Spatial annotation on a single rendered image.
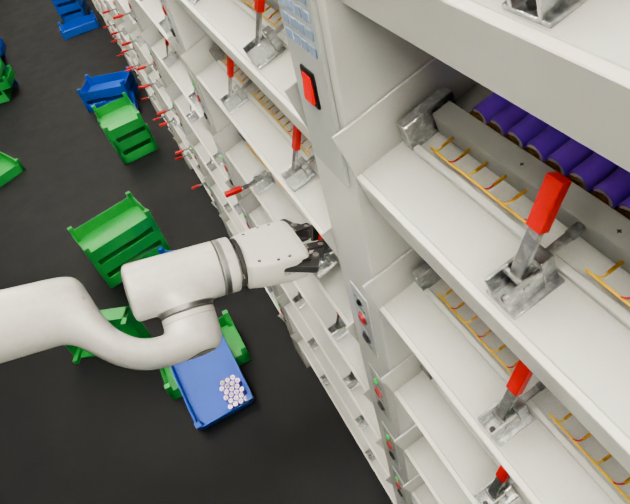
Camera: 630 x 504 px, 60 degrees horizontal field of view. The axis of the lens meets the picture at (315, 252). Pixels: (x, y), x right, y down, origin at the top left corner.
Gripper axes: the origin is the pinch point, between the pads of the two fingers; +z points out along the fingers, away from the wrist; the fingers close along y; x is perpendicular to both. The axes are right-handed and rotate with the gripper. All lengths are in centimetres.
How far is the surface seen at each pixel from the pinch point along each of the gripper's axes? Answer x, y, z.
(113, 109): -86, -245, -6
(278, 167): 11.2, -5.5, -6.0
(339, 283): -6.4, 4.7, 0.1
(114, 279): -106, -127, -32
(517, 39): 47, 44, -16
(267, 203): -7.3, -22.0, -1.6
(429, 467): -25.4, 30.0, 3.6
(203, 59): 13.7, -44.5, -5.2
